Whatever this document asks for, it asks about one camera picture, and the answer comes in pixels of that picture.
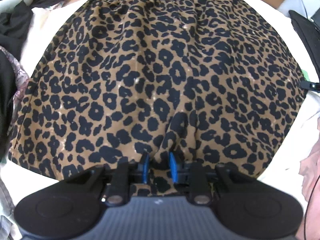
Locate black garment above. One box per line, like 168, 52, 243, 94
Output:
0, 0, 33, 58

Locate cream bear print blanket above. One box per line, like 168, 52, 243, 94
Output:
0, 0, 320, 240

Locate black cable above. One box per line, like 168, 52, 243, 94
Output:
297, 0, 311, 18

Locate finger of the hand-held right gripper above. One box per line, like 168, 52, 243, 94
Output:
301, 79, 320, 92

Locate folded black clothes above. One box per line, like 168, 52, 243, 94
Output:
289, 9, 320, 64

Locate leopard print skirt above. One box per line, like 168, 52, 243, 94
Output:
7, 0, 308, 198

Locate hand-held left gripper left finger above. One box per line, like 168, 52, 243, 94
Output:
84, 153, 150, 205

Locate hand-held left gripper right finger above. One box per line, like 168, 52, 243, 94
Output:
169, 152, 250, 205

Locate floral print cloth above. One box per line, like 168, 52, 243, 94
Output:
0, 50, 34, 240

